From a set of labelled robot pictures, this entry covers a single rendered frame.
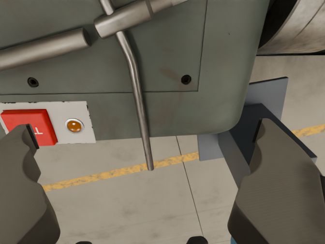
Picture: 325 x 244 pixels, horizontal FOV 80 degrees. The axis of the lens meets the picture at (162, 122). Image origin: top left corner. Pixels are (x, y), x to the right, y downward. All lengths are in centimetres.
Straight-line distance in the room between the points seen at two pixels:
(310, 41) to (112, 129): 35
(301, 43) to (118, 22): 30
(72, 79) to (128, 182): 210
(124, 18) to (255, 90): 77
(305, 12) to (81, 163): 213
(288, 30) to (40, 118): 38
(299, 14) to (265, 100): 66
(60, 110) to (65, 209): 262
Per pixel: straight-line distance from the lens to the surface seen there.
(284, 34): 38
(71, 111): 32
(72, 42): 25
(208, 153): 106
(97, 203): 270
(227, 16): 27
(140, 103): 27
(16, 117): 34
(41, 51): 27
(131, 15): 24
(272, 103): 101
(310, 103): 221
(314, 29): 39
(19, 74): 32
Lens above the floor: 151
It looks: 57 degrees down
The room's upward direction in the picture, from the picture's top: 176 degrees clockwise
